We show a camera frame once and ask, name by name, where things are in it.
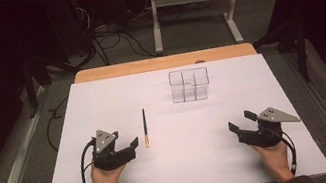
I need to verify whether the clear acrylic organizer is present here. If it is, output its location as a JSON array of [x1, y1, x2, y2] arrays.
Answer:
[[166, 64, 214, 106]]

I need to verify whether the black floor cable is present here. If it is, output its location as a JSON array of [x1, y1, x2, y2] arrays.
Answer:
[[40, 95, 78, 154]]

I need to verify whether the person's left hand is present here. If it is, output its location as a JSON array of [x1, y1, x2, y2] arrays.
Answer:
[[88, 160, 130, 183]]

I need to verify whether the black pencil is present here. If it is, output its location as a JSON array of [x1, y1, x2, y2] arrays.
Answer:
[[139, 108, 153, 149]]

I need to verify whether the black computer tower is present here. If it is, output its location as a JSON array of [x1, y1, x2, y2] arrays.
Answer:
[[42, 0, 98, 62]]

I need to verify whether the wooden table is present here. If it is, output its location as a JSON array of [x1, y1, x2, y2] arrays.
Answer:
[[72, 39, 258, 87]]

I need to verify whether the tangle of floor cables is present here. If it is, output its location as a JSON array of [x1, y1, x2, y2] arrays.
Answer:
[[73, 0, 163, 71]]

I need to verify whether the person's right hand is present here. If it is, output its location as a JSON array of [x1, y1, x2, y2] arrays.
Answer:
[[250, 138, 296, 183]]

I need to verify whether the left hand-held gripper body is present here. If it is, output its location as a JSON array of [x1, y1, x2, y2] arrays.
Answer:
[[87, 123, 140, 174]]

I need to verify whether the left hand-held gripper cable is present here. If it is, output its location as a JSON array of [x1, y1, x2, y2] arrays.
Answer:
[[73, 137, 105, 183]]

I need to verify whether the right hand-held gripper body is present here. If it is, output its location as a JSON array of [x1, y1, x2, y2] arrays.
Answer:
[[233, 101, 306, 153]]

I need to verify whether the black metal stand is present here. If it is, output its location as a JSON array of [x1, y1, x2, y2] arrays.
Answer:
[[250, 17, 316, 91], [18, 53, 58, 120]]

